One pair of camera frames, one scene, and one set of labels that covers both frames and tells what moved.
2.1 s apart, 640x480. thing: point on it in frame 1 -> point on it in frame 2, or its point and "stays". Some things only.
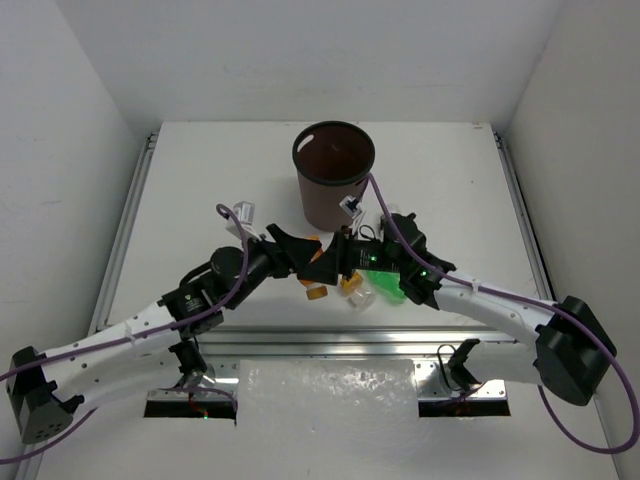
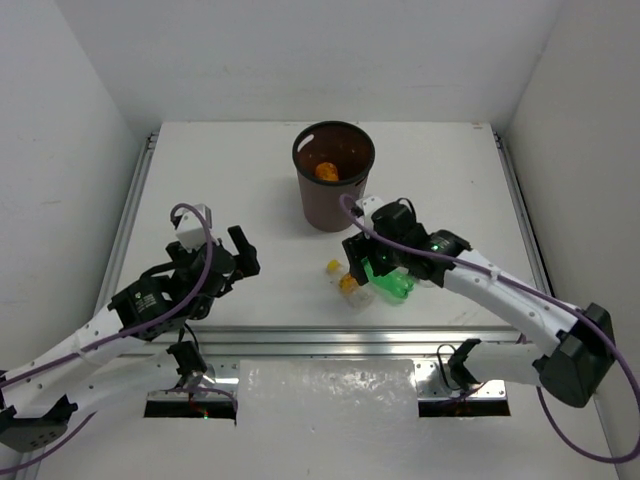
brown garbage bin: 333,160 stays
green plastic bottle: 388,283 stays
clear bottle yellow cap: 358,291 stays
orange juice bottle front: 315,289 -> 327,171
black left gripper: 278,248 -> 230,262
